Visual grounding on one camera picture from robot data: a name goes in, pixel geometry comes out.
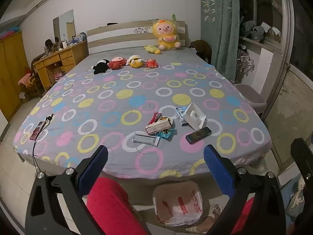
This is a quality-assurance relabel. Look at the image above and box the wall mirror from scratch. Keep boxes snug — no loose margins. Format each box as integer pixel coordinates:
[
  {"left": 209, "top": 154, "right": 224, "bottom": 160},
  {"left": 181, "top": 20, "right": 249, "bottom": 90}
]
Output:
[{"left": 53, "top": 9, "right": 75, "bottom": 41}]

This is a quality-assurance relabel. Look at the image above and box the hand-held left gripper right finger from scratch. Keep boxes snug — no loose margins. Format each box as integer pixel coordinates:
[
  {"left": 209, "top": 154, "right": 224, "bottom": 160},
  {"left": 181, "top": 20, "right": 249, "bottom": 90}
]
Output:
[{"left": 204, "top": 144, "right": 286, "bottom": 235}]

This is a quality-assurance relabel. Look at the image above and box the person's foot in white sandal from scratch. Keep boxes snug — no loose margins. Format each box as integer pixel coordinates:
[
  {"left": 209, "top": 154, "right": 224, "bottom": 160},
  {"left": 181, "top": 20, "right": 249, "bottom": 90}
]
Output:
[{"left": 186, "top": 204, "right": 223, "bottom": 234}]

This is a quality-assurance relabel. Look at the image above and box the large yellow plush in bag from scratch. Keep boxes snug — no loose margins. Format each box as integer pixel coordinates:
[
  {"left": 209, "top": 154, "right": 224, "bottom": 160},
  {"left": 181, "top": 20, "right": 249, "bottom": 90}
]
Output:
[{"left": 152, "top": 20, "right": 182, "bottom": 51}]

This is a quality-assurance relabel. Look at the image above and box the red snack wrapper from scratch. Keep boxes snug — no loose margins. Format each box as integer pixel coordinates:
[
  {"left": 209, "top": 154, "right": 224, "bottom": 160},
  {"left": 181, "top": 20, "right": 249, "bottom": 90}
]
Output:
[{"left": 148, "top": 112, "right": 162, "bottom": 126}]

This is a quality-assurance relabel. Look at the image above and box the blue and white carton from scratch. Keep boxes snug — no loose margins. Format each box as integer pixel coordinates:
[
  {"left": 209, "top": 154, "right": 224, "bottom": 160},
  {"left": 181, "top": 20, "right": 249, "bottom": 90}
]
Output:
[{"left": 175, "top": 106, "right": 190, "bottom": 121}]

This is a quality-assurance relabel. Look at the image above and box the silver snack wrapper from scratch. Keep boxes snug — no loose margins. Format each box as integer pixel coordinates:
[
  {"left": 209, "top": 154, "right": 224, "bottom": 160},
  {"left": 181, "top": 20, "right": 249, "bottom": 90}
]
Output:
[{"left": 133, "top": 132, "right": 160, "bottom": 147}]

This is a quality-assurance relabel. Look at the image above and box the chair with pink cloth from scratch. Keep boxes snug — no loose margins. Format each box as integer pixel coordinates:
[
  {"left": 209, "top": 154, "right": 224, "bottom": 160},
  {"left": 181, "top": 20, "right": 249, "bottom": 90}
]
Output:
[{"left": 18, "top": 66, "right": 43, "bottom": 101}]

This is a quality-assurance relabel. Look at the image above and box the white plastic bag red print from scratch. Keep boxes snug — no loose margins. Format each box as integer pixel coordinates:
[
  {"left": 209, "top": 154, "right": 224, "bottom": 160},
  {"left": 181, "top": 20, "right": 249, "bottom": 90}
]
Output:
[{"left": 152, "top": 181, "right": 204, "bottom": 227}]

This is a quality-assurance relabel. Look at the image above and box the black smartphone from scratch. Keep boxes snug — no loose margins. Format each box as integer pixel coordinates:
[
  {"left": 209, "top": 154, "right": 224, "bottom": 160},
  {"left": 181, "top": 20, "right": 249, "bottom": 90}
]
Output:
[{"left": 185, "top": 126, "right": 212, "bottom": 144}]

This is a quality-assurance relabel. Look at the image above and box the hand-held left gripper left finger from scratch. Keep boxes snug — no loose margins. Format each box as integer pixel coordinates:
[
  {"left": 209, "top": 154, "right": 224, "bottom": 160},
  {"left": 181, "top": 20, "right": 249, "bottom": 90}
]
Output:
[{"left": 25, "top": 145, "right": 149, "bottom": 235}]

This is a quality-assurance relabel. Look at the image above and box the green leaf-print curtain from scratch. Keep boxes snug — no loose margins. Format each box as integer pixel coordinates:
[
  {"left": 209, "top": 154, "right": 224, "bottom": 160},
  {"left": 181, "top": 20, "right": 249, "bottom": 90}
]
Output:
[{"left": 201, "top": 0, "right": 241, "bottom": 84}]

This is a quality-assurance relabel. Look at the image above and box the wooden desk with drawers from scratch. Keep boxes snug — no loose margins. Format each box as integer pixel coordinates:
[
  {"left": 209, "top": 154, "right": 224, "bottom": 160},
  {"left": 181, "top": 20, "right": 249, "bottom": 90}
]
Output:
[{"left": 33, "top": 40, "right": 89, "bottom": 93}]

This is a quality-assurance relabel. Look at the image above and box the grey clothes pile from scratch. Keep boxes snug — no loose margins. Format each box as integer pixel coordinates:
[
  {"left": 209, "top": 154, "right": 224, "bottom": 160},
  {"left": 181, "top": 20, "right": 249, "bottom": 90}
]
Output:
[{"left": 241, "top": 21, "right": 280, "bottom": 42}]

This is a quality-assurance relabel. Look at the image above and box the blue snack wrapper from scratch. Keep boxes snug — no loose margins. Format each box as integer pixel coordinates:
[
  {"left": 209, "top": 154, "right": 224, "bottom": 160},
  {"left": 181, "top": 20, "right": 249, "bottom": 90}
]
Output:
[{"left": 156, "top": 128, "right": 176, "bottom": 139}]

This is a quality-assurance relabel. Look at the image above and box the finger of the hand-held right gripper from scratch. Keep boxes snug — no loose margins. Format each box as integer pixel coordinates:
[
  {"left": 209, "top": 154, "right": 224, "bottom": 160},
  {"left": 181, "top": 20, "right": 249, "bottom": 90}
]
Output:
[{"left": 291, "top": 138, "right": 313, "bottom": 178}]

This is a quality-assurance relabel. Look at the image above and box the blue printed cloth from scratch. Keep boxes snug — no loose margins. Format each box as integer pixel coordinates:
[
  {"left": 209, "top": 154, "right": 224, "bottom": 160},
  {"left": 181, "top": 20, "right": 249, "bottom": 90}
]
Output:
[{"left": 281, "top": 174, "right": 307, "bottom": 217}]

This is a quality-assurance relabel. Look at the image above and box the white box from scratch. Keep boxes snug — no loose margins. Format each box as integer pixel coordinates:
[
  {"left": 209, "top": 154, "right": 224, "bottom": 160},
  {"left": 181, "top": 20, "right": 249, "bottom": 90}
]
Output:
[{"left": 182, "top": 102, "right": 208, "bottom": 130}]

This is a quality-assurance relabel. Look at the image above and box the rectangular snack box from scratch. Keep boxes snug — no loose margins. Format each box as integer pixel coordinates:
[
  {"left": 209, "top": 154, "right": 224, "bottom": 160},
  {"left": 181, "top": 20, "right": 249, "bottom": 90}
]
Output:
[{"left": 145, "top": 117, "right": 173, "bottom": 136}]

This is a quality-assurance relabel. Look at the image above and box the black plush toy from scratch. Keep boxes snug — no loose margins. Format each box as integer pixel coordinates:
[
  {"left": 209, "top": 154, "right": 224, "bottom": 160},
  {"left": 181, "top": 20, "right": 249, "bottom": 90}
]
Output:
[{"left": 92, "top": 59, "right": 110, "bottom": 75}]

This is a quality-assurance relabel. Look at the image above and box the dark brown chair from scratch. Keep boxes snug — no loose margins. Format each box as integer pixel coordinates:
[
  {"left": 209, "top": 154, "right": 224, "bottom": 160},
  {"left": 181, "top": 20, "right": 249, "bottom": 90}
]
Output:
[{"left": 189, "top": 40, "right": 213, "bottom": 65}]

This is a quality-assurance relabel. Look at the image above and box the striped wooden headboard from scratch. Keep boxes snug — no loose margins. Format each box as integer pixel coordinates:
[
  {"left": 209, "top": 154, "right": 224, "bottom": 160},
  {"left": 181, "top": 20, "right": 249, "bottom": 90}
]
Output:
[{"left": 87, "top": 20, "right": 190, "bottom": 55}]

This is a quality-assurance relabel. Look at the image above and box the round yellow plush toy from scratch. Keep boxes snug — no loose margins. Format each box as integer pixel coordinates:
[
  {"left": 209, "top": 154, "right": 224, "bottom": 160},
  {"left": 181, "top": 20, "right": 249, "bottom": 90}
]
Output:
[{"left": 126, "top": 55, "right": 144, "bottom": 68}]

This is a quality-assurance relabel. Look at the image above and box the bed with circle-print sheet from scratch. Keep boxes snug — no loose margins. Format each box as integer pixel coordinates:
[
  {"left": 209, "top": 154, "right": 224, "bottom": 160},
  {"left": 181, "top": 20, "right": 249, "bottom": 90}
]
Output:
[{"left": 13, "top": 46, "right": 272, "bottom": 179}]

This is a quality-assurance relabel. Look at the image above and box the black cable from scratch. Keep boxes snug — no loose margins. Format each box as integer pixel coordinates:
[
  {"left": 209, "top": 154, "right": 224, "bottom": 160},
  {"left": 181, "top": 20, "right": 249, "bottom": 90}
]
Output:
[{"left": 32, "top": 114, "right": 55, "bottom": 174}]

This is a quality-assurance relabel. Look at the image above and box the small yellow-green plush toy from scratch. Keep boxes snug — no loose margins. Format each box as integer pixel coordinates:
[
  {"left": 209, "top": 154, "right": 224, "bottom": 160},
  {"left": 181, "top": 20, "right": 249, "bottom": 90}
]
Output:
[{"left": 144, "top": 45, "right": 162, "bottom": 55}]

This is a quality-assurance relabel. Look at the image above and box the yellow wooden wardrobe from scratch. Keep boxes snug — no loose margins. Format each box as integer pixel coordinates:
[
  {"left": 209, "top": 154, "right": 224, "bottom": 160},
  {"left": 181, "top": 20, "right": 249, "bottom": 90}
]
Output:
[{"left": 0, "top": 31, "right": 31, "bottom": 121}]

